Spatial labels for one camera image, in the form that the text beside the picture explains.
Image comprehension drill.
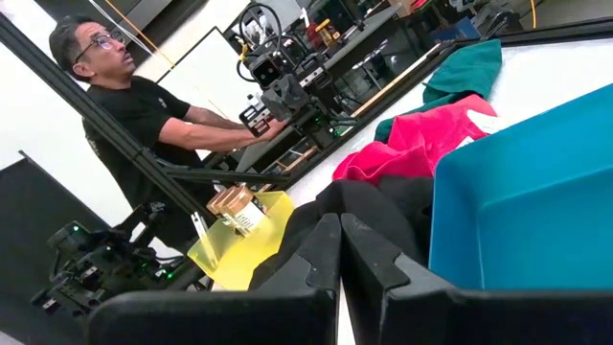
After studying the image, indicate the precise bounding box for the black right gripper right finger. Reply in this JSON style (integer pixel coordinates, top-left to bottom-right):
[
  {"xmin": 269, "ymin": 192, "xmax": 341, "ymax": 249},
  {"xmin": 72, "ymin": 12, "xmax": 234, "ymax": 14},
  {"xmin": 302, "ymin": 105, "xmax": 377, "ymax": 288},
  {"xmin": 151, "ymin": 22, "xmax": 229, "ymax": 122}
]
[{"xmin": 340, "ymin": 213, "xmax": 456, "ymax": 345}]

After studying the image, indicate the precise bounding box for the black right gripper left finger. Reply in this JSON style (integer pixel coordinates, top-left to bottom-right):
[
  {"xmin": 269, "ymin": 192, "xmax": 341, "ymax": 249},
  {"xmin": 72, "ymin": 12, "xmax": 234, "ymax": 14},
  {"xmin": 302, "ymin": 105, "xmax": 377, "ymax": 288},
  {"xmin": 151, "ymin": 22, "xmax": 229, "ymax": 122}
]
[{"xmin": 248, "ymin": 213, "xmax": 342, "ymax": 294}]

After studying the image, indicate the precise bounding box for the red cloth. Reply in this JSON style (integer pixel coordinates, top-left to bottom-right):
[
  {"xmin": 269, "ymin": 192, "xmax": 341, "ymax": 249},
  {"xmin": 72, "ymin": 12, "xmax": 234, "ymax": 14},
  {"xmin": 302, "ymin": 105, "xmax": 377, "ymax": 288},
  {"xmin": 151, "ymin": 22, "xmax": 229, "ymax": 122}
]
[{"xmin": 332, "ymin": 94, "xmax": 502, "ymax": 187}]

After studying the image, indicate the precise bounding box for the black cloth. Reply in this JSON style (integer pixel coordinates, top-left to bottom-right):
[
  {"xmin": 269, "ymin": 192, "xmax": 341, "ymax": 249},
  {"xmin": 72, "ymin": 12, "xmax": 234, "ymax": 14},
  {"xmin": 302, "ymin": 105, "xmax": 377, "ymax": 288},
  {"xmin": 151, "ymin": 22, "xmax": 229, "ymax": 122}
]
[{"xmin": 248, "ymin": 175, "xmax": 435, "ymax": 291}]

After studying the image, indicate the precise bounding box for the yellow translucent plastic bin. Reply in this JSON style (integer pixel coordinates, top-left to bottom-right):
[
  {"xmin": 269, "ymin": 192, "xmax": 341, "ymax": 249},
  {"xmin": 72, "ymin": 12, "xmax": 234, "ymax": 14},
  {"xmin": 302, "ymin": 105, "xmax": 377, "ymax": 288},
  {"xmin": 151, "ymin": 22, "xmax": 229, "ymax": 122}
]
[{"xmin": 186, "ymin": 190, "xmax": 296, "ymax": 292}]

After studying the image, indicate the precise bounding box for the blue plastic bin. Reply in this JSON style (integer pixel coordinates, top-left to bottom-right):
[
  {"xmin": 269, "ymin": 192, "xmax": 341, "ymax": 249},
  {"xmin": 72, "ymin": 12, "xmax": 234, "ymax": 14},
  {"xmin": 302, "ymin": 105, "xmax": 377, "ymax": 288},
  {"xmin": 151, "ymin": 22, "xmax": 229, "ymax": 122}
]
[{"xmin": 428, "ymin": 83, "xmax": 613, "ymax": 292}]

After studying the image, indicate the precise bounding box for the teal cloth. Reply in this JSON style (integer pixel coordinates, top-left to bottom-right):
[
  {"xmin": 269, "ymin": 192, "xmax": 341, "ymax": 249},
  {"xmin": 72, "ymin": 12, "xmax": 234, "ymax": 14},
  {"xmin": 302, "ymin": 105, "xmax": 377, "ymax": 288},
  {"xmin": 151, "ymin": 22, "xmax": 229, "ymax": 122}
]
[{"xmin": 374, "ymin": 38, "xmax": 503, "ymax": 144}]

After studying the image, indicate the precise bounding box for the grey desk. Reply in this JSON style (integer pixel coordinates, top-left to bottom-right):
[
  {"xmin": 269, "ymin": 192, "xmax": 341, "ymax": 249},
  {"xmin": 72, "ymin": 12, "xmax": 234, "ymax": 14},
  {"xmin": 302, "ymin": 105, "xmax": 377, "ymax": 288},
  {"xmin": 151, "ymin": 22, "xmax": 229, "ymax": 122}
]
[{"xmin": 234, "ymin": 5, "xmax": 403, "ymax": 173}]

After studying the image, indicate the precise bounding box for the person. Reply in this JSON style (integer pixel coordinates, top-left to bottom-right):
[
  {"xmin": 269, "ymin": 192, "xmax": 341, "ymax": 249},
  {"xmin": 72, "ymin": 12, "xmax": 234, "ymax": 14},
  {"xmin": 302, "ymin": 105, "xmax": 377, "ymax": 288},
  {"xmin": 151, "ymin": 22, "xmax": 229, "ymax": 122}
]
[{"xmin": 47, "ymin": 13, "xmax": 291, "ymax": 255}]

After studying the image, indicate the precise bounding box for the yellow black package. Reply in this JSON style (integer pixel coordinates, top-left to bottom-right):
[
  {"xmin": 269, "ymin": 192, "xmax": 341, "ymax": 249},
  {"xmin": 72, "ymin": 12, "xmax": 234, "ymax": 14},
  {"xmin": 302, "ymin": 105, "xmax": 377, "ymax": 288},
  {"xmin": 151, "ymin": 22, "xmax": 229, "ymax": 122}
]
[{"xmin": 313, "ymin": 17, "xmax": 344, "ymax": 48}]

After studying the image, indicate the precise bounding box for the black table edge rail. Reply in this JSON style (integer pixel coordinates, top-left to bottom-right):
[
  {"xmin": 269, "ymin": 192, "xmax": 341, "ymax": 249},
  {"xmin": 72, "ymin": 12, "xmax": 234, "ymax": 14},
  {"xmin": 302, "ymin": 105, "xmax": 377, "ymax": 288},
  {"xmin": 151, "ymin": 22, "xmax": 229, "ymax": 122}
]
[{"xmin": 282, "ymin": 16, "xmax": 613, "ymax": 191}]

